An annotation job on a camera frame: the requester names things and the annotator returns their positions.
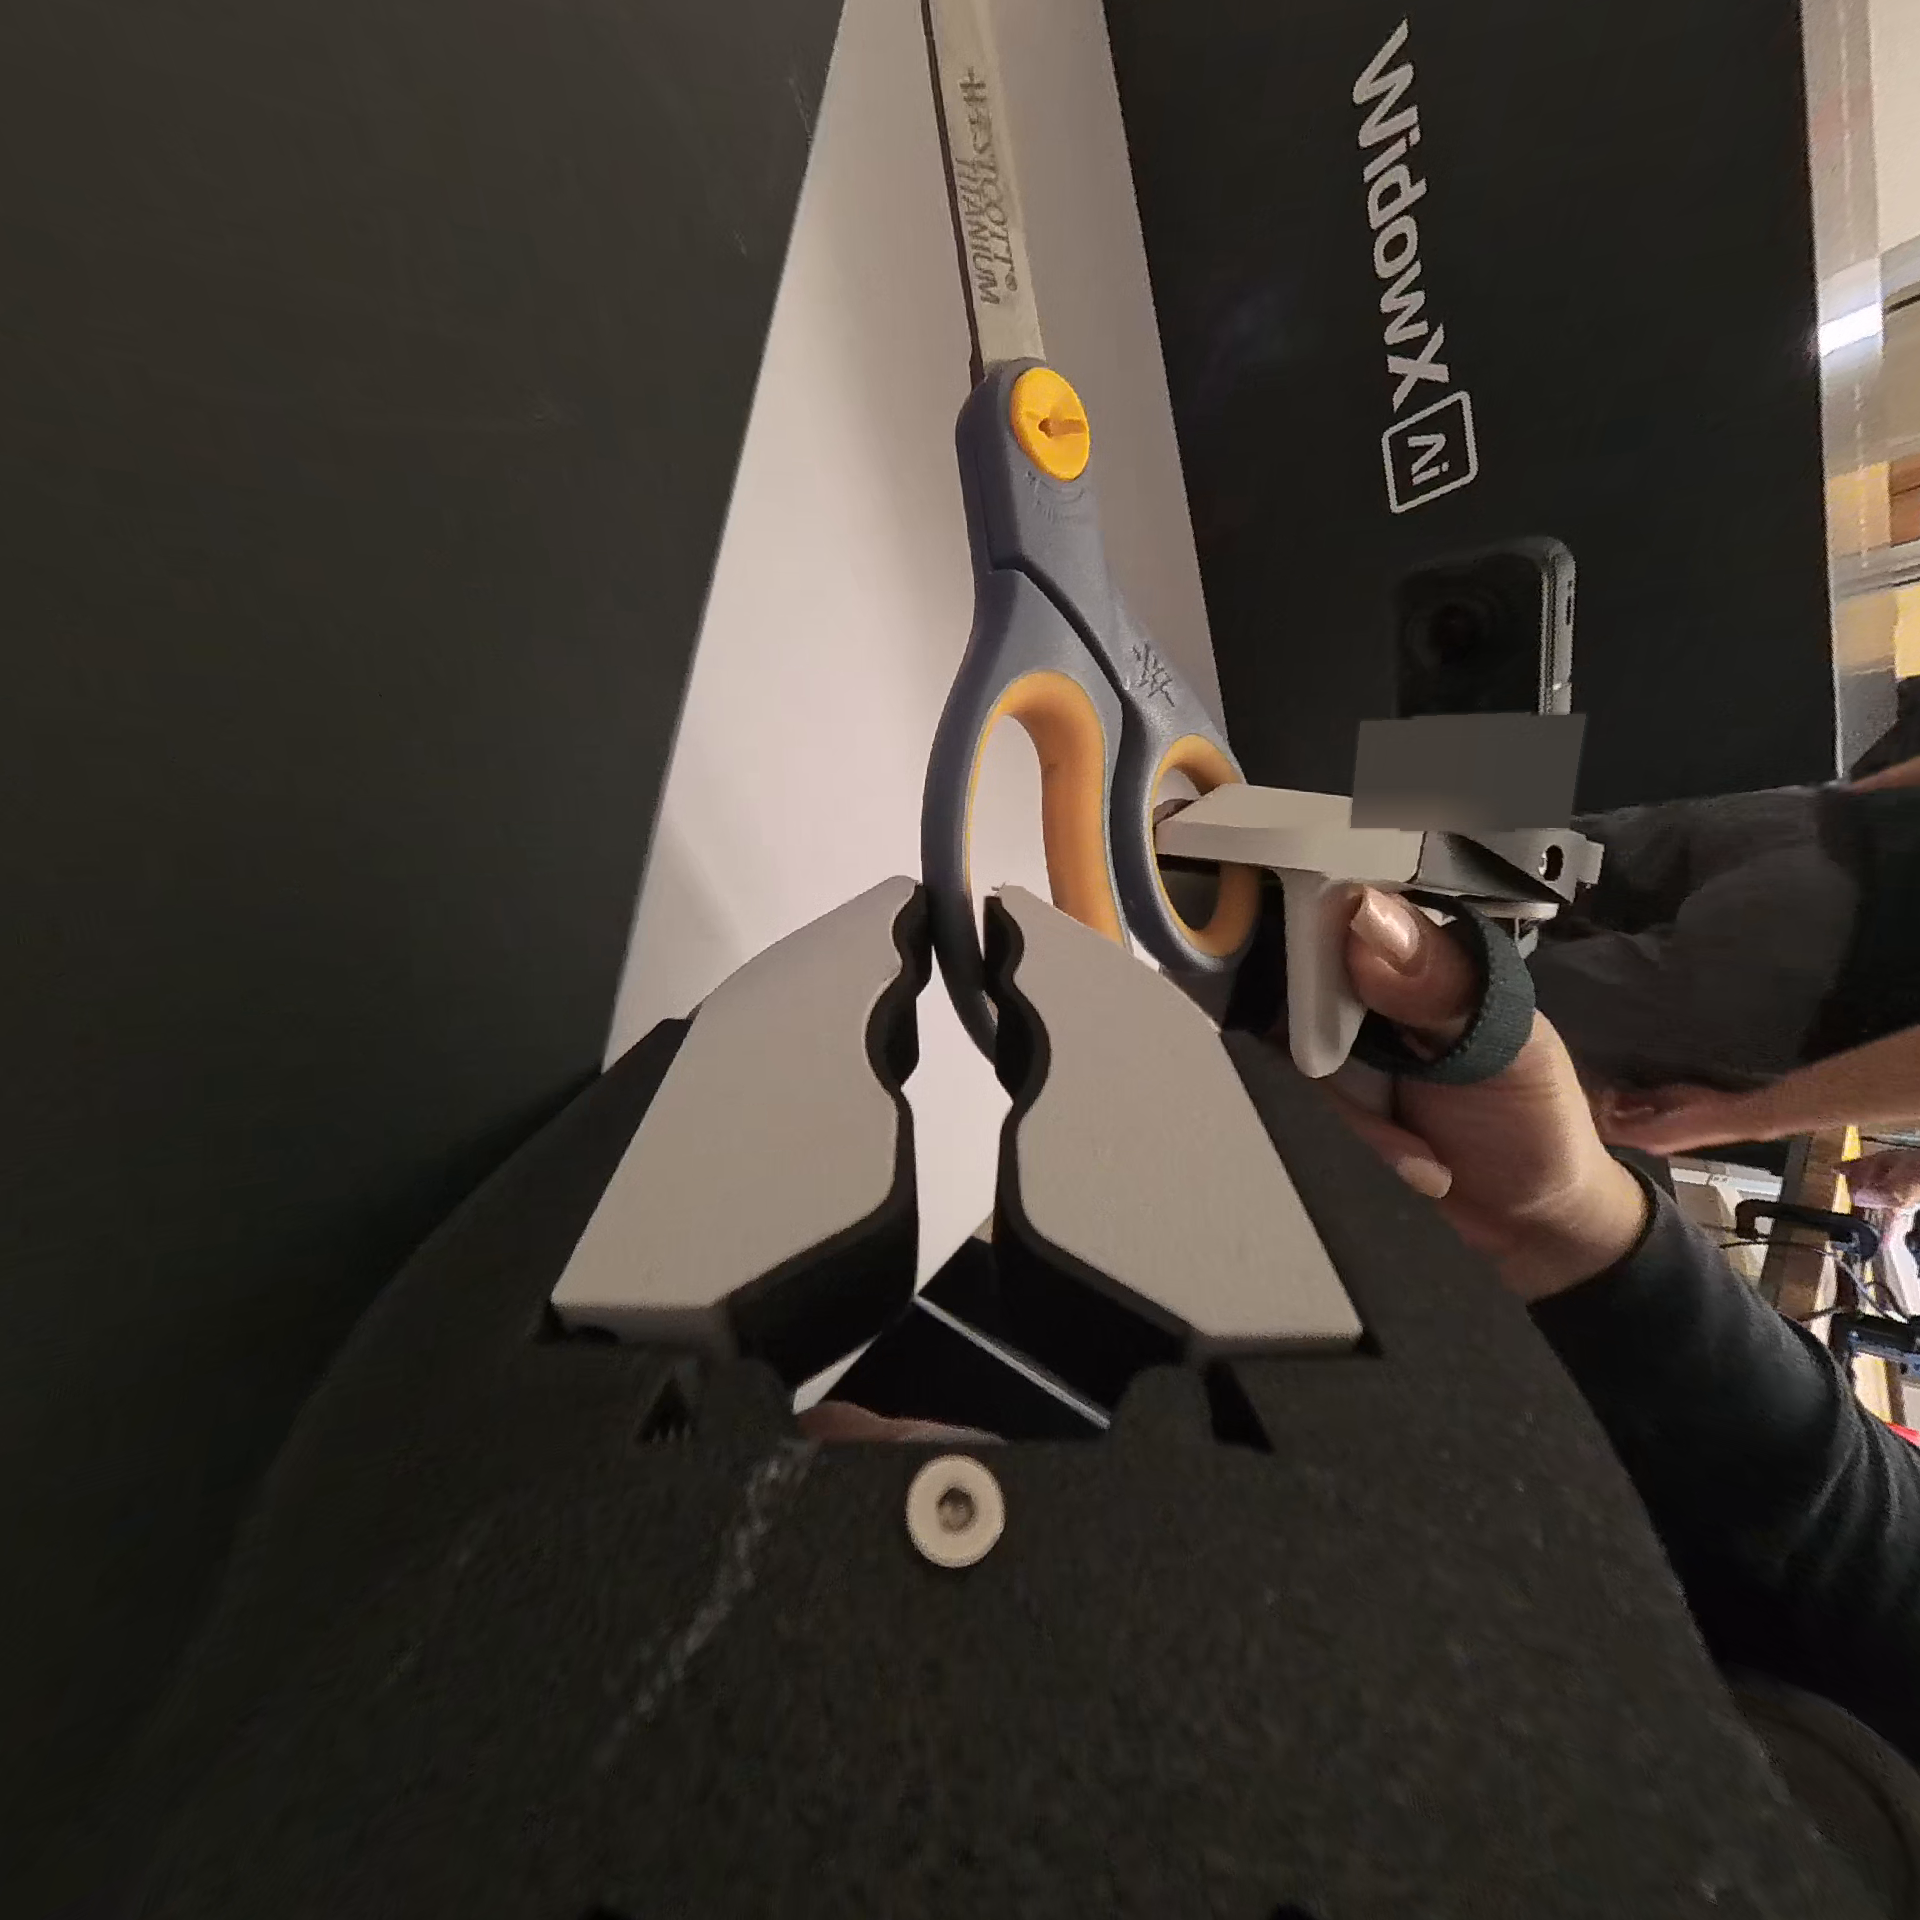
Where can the black printed panel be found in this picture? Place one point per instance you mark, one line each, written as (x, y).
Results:
(1243, 300)

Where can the person's right hand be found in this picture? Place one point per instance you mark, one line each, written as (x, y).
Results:
(1516, 1155)

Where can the person's right forearm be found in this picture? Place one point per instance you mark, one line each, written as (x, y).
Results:
(1739, 1425)

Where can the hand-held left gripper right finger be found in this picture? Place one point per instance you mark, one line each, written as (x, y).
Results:
(1154, 1171)

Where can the white paper sheet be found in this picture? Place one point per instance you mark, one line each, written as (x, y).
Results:
(809, 598)

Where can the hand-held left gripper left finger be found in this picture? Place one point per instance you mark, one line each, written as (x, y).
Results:
(751, 1141)

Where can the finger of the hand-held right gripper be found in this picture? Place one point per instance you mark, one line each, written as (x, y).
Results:
(1275, 832)

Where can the grey and orange scissors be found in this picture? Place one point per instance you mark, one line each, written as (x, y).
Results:
(1036, 598)

